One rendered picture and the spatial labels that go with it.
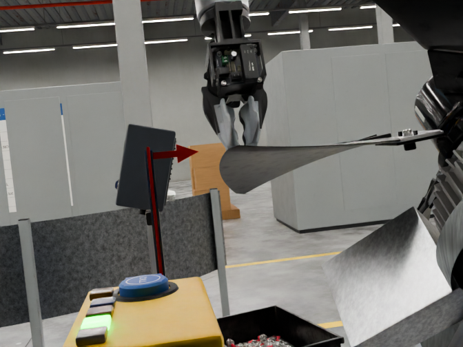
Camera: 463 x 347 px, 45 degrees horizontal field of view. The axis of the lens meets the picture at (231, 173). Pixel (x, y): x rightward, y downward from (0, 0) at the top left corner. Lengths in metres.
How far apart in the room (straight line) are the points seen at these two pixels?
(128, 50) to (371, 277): 4.42
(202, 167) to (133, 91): 3.97
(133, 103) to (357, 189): 3.28
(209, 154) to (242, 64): 8.02
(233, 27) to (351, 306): 0.39
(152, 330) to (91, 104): 6.37
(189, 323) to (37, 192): 6.45
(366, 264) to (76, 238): 1.79
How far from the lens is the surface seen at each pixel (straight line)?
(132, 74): 4.98
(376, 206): 7.18
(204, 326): 0.36
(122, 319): 0.40
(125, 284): 0.46
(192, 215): 2.72
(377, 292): 0.72
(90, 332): 0.36
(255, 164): 0.74
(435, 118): 0.80
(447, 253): 0.65
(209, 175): 8.76
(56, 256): 2.40
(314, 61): 6.97
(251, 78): 0.72
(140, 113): 4.95
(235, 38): 0.77
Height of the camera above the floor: 1.19
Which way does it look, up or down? 3 degrees down
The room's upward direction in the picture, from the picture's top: 6 degrees counter-clockwise
